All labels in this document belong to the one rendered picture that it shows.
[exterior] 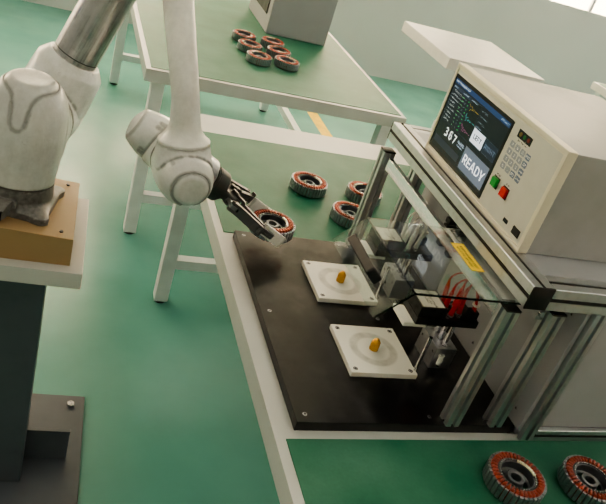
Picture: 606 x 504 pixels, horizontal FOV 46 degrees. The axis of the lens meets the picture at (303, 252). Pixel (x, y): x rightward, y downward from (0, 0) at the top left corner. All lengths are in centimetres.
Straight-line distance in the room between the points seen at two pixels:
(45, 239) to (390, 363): 75
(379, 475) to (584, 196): 61
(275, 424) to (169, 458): 94
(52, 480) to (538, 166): 147
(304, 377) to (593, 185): 63
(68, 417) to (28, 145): 100
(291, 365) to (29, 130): 69
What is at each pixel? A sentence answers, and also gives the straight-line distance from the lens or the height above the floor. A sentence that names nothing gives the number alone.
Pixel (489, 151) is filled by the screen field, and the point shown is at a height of 122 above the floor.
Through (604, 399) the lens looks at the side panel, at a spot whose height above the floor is 86.
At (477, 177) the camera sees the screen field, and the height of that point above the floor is 116.
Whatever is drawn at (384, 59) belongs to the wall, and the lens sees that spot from 656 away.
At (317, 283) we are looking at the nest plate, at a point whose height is 78.
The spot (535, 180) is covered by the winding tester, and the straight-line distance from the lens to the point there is 134.
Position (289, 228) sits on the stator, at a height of 85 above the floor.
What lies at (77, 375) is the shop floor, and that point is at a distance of 242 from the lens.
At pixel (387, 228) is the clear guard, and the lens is 135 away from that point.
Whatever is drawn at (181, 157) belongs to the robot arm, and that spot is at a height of 106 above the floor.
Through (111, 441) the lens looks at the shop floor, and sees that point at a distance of 223.
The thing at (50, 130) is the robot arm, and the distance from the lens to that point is 152.
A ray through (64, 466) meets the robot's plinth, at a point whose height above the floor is 2.
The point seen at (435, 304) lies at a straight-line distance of 147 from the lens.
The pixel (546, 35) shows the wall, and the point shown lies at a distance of 722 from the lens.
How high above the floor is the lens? 164
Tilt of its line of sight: 29 degrees down
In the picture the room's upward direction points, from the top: 19 degrees clockwise
